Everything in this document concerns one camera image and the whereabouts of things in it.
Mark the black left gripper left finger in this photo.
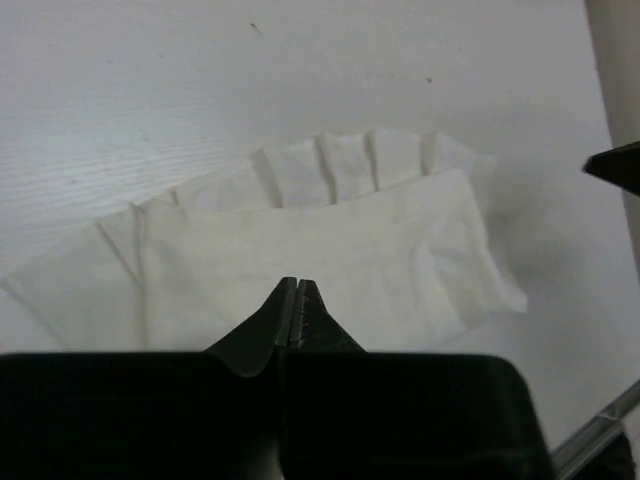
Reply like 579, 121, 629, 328
1, 277, 297, 479

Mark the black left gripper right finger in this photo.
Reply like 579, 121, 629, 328
282, 280, 554, 479

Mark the white pleated skirt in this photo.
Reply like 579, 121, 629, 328
1, 129, 527, 351

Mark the aluminium table edge rail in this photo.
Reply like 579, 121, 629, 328
552, 381, 639, 479

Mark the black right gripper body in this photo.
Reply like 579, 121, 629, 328
582, 141, 640, 197

